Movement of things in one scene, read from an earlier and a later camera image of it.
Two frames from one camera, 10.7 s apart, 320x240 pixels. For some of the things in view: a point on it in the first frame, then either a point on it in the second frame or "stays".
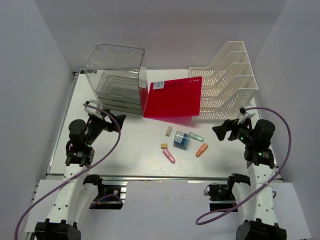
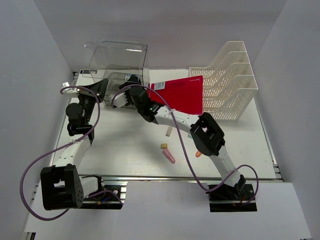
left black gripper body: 96,126 -> 88,102
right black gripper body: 242,132 -> 130,101
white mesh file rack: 228,85 stays
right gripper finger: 220,132 -> 133,80
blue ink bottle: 181,140 -> 127,77
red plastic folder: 179,99 stays
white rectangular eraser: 169,131 stays
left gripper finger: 120,119 -> 98,88
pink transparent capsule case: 166,153 stays
